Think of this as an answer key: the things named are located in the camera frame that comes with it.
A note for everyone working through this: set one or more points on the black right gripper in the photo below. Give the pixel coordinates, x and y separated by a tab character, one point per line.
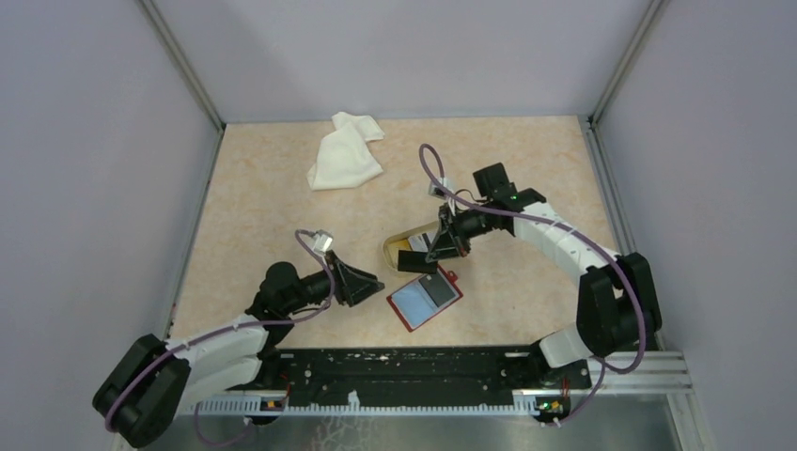
451	241

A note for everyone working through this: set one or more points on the white crumpled cloth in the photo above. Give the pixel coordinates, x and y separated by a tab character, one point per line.
344	160

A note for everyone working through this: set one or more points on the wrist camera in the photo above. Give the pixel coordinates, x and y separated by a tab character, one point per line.
322	242
440	188

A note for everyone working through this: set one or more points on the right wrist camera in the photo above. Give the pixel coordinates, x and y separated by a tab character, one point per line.
440	188

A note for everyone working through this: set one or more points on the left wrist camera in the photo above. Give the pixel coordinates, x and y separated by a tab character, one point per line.
322	242

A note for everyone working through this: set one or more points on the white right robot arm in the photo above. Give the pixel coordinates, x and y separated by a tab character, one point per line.
617	304

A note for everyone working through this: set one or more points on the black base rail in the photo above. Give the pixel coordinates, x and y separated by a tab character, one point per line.
412	377

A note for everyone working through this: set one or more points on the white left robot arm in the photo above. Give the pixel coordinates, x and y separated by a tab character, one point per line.
157	379

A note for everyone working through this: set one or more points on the gold VIP card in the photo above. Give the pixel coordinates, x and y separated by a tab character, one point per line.
403	244

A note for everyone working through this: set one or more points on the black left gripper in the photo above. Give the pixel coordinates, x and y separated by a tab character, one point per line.
351	284

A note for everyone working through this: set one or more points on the silver magnetic stripe card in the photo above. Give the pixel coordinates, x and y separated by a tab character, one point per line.
420	242

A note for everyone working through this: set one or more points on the red card holder wallet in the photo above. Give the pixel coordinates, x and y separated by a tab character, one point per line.
413	306

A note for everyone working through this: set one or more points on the beige oval tray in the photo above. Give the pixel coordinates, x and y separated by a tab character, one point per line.
391	253

